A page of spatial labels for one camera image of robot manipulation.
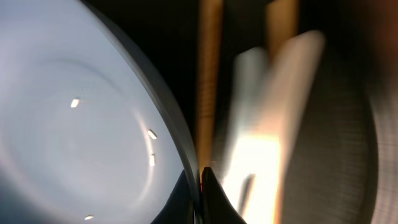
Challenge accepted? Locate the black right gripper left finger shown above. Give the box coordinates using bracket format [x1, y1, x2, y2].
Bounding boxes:
[151, 171, 194, 224]

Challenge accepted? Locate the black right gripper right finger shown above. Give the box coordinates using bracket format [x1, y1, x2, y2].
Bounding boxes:
[201, 167, 246, 224]

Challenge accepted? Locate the dark blue plate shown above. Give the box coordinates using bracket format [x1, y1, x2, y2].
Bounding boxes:
[1, 1, 201, 223]

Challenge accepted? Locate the round black serving tray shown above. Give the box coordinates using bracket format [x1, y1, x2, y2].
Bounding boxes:
[86, 1, 397, 223]

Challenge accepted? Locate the wooden chopstick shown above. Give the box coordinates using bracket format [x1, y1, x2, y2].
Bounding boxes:
[196, 0, 223, 172]
[265, 0, 299, 61]

